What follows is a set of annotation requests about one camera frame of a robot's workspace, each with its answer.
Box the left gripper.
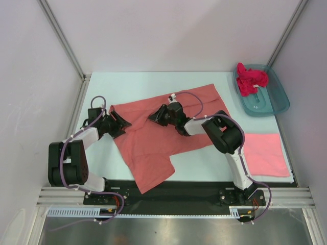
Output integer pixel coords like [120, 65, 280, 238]
[100, 110, 132, 139]

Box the teal plastic bin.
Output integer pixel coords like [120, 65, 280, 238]
[233, 64, 290, 117]

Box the aluminium post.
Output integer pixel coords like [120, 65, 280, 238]
[266, 0, 310, 67]
[37, 0, 85, 81]

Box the folded pink t shirt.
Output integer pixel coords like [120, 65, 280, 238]
[243, 133, 290, 177]

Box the salmon t shirt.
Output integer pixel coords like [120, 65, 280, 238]
[110, 94, 212, 194]

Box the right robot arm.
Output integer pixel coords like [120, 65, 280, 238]
[148, 102, 260, 206]

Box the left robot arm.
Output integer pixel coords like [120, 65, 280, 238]
[48, 107, 132, 204]

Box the left aluminium post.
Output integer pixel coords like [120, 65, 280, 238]
[37, 0, 85, 81]

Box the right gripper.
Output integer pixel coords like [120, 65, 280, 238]
[149, 104, 178, 126]

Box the right aluminium post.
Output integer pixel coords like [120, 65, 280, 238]
[266, 0, 310, 67]

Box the white cable duct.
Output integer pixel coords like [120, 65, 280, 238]
[47, 207, 254, 219]

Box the crimson t shirt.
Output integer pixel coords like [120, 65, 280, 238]
[236, 63, 269, 97]

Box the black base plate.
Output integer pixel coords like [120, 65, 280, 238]
[82, 180, 269, 214]

